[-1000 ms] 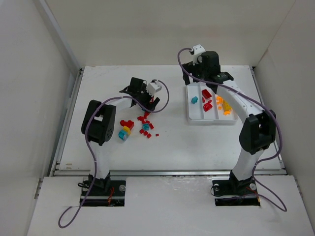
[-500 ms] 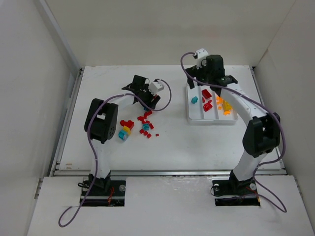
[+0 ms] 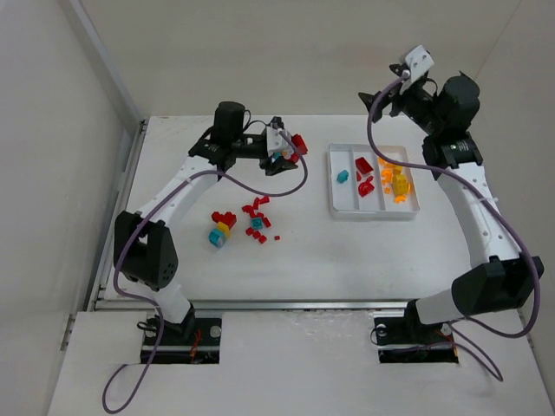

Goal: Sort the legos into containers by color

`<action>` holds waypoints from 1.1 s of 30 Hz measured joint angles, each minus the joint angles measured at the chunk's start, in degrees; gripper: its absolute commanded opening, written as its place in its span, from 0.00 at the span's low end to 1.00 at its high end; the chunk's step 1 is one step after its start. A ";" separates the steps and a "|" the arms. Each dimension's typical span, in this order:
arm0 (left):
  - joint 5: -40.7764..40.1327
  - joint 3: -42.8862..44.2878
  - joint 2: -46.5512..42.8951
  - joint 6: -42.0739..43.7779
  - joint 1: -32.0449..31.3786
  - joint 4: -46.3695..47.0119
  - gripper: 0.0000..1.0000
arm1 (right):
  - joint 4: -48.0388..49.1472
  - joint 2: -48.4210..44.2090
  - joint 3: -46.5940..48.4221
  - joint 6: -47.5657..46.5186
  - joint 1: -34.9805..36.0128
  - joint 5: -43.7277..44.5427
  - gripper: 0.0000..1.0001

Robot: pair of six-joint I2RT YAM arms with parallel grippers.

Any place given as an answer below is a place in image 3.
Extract aluminium rail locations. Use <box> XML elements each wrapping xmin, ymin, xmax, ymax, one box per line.
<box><xmin>91</xmin><ymin>299</ymin><xmax>408</xmax><ymax>311</ymax></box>

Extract yellow butterfly lego block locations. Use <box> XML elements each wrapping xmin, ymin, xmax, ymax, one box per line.
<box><xmin>391</xmin><ymin>173</ymin><xmax>410</xmax><ymax>197</ymax></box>

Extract red flower lego block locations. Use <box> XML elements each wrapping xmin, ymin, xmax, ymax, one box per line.
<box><xmin>285</xmin><ymin>134</ymin><xmax>308</xmax><ymax>164</ymax></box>

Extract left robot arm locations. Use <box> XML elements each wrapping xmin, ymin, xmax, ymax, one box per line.
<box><xmin>114</xmin><ymin>101</ymin><xmax>308</xmax><ymax>341</ymax></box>

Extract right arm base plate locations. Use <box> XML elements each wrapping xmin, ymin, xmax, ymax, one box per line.
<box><xmin>370</xmin><ymin>316</ymin><xmax>459</xmax><ymax>364</ymax></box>

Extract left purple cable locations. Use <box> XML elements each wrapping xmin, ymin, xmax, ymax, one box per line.
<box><xmin>101</xmin><ymin>128</ymin><xmax>310</xmax><ymax>414</ymax></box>

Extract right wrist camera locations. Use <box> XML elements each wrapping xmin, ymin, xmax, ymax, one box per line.
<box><xmin>400</xmin><ymin>45</ymin><xmax>434</xmax><ymax>94</ymax></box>

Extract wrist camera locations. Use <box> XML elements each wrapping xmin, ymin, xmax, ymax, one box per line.
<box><xmin>400</xmin><ymin>45</ymin><xmax>434</xmax><ymax>94</ymax></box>
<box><xmin>265</xmin><ymin>126</ymin><xmax>293</xmax><ymax>158</ymax></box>

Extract red stepped lego block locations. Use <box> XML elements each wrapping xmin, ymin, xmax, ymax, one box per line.
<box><xmin>211</xmin><ymin>211</ymin><xmax>237</xmax><ymax>230</ymax></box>

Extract teal yellow lego stack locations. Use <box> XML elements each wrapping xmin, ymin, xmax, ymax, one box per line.
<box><xmin>208</xmin><ymin>222</ymin><xmax>231</xmax><ymax>249</ymax></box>

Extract red lego brick pair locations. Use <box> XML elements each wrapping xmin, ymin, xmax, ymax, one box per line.
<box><xmin>252</xmin><ymin>231</ymin><xmax>267</xmax><ymax>244</ymax></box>

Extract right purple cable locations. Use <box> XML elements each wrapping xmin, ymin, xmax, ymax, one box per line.
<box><xmin>366</xmin><ymin>71</ymin><xmax>543</xmax><ymax>383</ymax></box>

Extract red sloped lego block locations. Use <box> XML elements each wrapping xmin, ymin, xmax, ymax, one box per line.
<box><xmin>355</xmin><ymin>157</ymin><xmax>374</xmax><ymax>176</ymax></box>

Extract purple cable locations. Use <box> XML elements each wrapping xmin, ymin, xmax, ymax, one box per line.
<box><xmin>366</xmin><ymin>71</ymin><xmax>543</xmax><ymax>383</ymax></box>
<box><xmin>101</xmin><ymin>128</ymin><xmax>310</xmax><ymax>414</ymax></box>

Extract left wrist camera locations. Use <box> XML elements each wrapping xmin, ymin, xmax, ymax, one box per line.
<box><xmin>265</xmin><ymin>126</ymin><xmax>293</xmax><ymax>158</ymax></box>

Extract small teal lego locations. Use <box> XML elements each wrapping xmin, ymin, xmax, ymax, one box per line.
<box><xmin>251</xmin><ymin>217</ymin><xmax>264</xmax><ymax>231</ymax></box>

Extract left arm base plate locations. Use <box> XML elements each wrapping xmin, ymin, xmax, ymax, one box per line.
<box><xmin>137</xmin><ymin>316</ymin><xmax>222</xmax><ymax>365</ymax></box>

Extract white divided tray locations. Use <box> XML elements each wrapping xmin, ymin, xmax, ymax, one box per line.
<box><xmin>328</xmin><ymin>144</ymin><xmax>420</xmax><ymax>221</ymax></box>

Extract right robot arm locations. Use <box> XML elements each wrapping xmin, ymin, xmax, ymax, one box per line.
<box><xmin>359</xmin><ymin>64</ymin><xmax>544</xmax><ymax>339</ymax></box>

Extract orange lego in tray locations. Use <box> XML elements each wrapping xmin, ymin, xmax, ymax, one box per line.
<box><xmin>381</xmin><ymin>170</ymin><xmax>393</xmax><ymax>185</ymax></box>

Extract red arch lego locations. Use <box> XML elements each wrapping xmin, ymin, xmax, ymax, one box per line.
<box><xmin>357</xmin><ymin>181</ymin><xmax>375</xmax><ymax>198</ymax></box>

